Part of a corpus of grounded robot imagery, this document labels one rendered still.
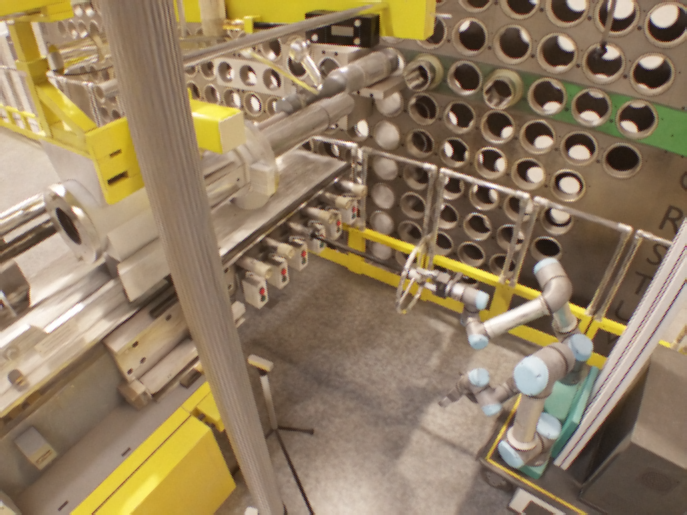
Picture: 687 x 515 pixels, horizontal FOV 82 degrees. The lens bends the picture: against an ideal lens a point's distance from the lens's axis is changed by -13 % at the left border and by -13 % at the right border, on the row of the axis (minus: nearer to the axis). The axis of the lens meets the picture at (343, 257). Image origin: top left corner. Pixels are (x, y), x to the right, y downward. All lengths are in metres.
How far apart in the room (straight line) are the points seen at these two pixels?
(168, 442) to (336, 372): 1.19
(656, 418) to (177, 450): 1.82
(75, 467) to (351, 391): 1.48
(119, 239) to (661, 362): 2.17
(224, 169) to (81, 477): 1.30
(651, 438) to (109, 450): 2.03
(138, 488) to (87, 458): 0.27
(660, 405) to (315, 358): 1.86
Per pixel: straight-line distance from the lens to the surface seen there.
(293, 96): 2.49
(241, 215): 2.36
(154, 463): 1.92
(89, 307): 1.85
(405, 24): 1.22
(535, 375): 1.51
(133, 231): 1.75
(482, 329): 1.95
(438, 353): 2.88
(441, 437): 2.55
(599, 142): 3.21
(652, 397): 1.98
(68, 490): 2.01
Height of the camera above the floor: 2.20
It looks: 39 degrees down
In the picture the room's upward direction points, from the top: straight up
